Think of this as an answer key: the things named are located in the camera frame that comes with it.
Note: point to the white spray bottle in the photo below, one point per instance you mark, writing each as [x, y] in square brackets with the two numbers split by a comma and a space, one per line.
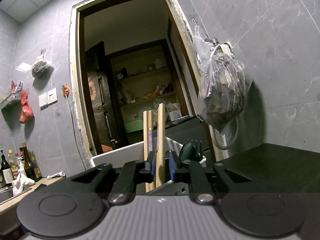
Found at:
[22, 168]

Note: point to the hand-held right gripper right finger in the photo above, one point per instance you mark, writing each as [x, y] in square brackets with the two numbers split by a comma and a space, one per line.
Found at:
[172, 167]

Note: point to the steel fork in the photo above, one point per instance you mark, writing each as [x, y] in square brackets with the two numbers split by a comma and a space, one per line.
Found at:
[197, 147]

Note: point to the white cup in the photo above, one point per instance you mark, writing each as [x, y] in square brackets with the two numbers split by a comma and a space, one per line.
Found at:
[120, 75]

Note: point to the grey cabinet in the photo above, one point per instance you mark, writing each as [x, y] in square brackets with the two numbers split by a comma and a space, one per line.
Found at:
[185, 130]

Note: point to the wooden shelf unit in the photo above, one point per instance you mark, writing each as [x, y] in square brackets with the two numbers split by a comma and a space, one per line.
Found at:
[140, 74]

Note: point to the dark green spoon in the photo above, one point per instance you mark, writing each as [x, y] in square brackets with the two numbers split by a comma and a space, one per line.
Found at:
[188, 151]

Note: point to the white wall switch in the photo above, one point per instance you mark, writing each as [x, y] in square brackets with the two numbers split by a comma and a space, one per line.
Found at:
[43, 100]

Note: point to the orange stool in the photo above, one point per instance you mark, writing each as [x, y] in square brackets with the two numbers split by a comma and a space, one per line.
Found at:
[107, 148]

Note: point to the dark wooden door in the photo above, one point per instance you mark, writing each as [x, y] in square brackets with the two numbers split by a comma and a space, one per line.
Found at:
[100, 117]

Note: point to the white figurine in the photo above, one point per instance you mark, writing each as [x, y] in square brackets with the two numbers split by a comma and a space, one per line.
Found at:
[157, 63]

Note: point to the white perforated utensil basket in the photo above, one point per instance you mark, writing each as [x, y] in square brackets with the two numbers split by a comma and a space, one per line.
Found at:
[120, 152]

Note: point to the wooden counter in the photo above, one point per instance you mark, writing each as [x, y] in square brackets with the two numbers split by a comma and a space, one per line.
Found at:
[47, 182]

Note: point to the amber sauce bottle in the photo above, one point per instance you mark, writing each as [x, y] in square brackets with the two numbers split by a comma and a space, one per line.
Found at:
[11, 160]

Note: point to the green box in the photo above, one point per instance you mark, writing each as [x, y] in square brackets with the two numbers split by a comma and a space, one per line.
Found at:
[133, 126]

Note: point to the orange wall hook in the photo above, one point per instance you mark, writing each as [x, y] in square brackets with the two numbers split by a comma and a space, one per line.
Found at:
[65, 90]

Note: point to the wall faucet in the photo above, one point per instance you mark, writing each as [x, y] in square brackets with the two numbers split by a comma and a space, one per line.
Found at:
[217, 42]

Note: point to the row of snack packets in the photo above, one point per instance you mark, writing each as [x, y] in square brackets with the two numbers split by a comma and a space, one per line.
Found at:
[155, 92]

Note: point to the red plastic bag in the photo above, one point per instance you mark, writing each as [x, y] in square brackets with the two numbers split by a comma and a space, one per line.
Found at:
[26, 110]

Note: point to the tall dark glass bottle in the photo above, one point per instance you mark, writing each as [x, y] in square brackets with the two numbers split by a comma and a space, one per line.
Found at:
[28, 165]

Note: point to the dark bottle white label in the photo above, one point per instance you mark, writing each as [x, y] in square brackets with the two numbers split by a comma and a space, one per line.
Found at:
[6, 172]

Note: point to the clear bags of food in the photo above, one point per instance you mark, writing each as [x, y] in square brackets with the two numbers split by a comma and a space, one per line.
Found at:
[172, 107]

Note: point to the large plastic bag dried goods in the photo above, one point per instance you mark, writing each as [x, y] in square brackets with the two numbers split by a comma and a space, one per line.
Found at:
[222, 92]

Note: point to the wooden door frame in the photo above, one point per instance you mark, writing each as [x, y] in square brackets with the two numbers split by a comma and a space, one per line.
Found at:
[75, 80]

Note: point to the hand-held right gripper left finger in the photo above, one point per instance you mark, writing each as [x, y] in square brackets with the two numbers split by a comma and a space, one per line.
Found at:
[151, 167]

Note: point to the plain wooden chopstick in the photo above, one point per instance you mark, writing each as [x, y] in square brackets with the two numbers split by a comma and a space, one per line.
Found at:
[145, 130]
[163, 130]

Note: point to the metal wall hook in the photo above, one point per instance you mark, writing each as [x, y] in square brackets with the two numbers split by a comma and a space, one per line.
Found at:
[193, 21]

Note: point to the green glass bottle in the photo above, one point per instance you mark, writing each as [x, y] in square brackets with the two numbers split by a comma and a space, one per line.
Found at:
[36, 165]

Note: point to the clear empty plastic bag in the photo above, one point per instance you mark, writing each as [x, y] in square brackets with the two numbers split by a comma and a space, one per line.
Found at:
[200, 47]

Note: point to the white cloth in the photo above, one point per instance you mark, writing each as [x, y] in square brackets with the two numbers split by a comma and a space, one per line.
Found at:
[22, 182]

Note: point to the white tube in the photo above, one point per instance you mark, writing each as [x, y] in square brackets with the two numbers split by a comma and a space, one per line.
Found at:
[56, 175]

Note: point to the red and white packets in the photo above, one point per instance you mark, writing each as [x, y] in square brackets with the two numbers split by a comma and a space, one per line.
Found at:
[16, 86]

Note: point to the small white box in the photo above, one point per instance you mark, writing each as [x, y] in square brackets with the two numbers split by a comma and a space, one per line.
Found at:
[175, 115]

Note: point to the sunflower sticker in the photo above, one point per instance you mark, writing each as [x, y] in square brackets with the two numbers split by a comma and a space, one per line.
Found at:
[92, 91]

